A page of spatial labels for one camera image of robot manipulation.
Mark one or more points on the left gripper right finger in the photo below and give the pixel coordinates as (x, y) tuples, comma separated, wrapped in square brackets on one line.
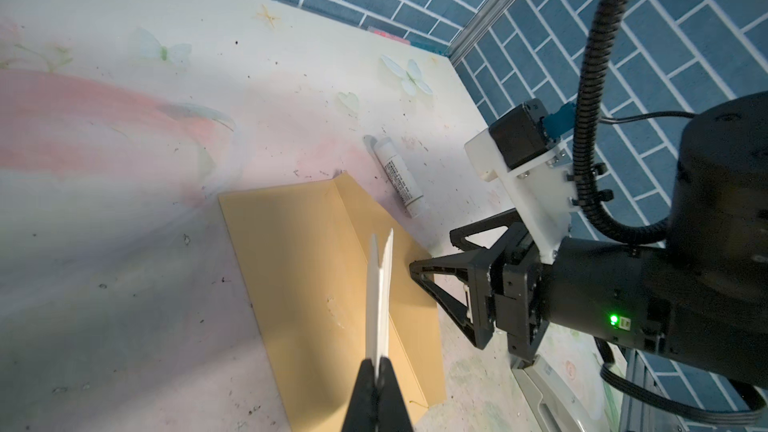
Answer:
[(391, 411)]

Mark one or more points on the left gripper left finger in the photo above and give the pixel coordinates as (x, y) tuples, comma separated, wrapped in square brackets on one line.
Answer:
[(362, 412)]

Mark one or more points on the brown kraft envelope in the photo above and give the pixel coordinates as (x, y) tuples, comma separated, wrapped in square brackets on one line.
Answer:
[(303, 252)]

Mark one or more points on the cream letter paper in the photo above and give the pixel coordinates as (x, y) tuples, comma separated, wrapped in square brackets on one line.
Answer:
[(378, 286)]

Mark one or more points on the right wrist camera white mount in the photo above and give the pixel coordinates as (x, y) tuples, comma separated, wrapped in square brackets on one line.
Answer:
[(517, 151)]

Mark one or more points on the white glue stick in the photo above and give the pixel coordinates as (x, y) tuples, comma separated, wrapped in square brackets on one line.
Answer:
[(400, 177)]

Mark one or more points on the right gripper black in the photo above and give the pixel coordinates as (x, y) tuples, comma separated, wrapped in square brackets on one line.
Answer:
[(476, 295)]

